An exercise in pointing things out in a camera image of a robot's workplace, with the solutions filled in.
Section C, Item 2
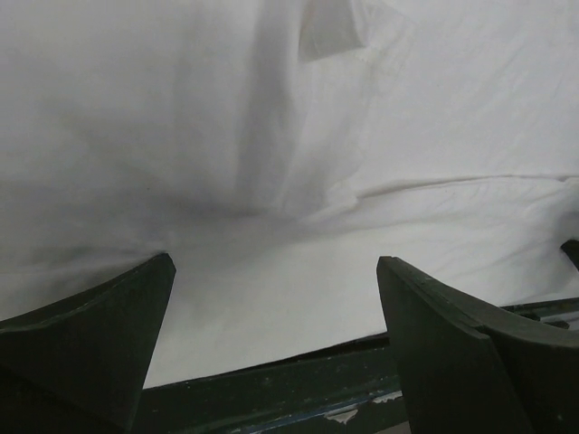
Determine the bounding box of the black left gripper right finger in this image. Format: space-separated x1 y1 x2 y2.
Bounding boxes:
376 257 578 433

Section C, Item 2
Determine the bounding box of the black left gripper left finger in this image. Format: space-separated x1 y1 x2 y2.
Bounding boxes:
1 253 176 433

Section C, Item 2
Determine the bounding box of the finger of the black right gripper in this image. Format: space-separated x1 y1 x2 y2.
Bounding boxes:
561 240 579 269

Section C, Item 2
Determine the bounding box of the white t shirt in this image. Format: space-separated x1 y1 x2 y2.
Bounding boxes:
1 1 578 386

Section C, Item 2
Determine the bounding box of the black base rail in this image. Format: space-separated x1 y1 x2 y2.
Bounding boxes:
130 296 579 434

